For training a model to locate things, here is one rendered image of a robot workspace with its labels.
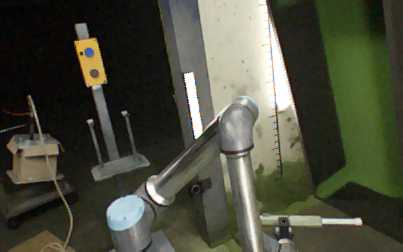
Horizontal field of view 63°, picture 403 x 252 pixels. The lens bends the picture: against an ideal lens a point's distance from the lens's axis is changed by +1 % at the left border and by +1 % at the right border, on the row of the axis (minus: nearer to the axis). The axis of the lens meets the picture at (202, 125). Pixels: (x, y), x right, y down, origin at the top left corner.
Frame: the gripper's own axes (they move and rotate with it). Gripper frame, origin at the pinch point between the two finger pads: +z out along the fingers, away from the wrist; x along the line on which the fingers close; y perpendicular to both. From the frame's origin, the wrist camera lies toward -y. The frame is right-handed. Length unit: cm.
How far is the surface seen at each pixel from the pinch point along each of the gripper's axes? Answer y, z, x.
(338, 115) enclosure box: -52, 36, 36
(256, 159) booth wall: -21, 70, -13
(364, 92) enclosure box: -64, 21, 46
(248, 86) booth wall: -73, 57, -15
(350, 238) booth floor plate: 32, 60, 45
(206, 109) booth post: -60, 41, -42
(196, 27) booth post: -109, 30, -43
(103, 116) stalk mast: -60, 23, -104
